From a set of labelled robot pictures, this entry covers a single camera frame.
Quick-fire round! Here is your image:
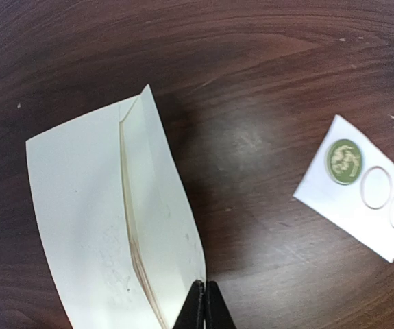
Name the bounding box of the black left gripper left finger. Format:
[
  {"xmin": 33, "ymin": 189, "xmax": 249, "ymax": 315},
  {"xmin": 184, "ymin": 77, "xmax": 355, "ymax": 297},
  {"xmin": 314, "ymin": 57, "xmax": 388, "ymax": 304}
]
[{"xmin": 173, "ymin": 280, "xmax": 205, "ymax": 329}]

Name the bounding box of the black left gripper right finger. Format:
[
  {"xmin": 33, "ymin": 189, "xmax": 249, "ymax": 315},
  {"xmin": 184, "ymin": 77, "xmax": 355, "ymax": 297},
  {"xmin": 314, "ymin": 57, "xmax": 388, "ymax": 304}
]
[{"xmin": 204, "ymin": 281, "xmax": 236, "ymax": 329}]

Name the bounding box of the cream envelope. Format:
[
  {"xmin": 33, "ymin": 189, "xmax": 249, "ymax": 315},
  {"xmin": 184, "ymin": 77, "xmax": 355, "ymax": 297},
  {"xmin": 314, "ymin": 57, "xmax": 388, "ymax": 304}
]
[{"xmin": 25, "ymin": 86, "xmax": 206, "ymax": 328}]

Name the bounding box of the lined stationery sheet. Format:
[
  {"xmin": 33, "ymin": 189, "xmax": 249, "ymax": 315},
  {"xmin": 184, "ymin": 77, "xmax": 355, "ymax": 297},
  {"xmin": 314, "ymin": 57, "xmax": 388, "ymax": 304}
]
[{"xmin": 119, "ymin": 95, "xmax": 168, "ymax": 328}]

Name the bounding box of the white sticker sheet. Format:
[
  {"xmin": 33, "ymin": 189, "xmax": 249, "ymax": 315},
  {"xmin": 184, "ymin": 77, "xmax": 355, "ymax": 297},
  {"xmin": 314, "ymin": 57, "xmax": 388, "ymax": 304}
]
[{"xmin": 293, "ymin": 115, "xmax": 394, "ymax": 263}]

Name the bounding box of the green round sticker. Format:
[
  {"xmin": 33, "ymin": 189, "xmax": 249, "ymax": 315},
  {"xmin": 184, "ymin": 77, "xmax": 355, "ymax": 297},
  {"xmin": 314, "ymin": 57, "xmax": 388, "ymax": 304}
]
[{"xmin": 325, "ymin": 139, "xmax": 363, "ymax": 185}]

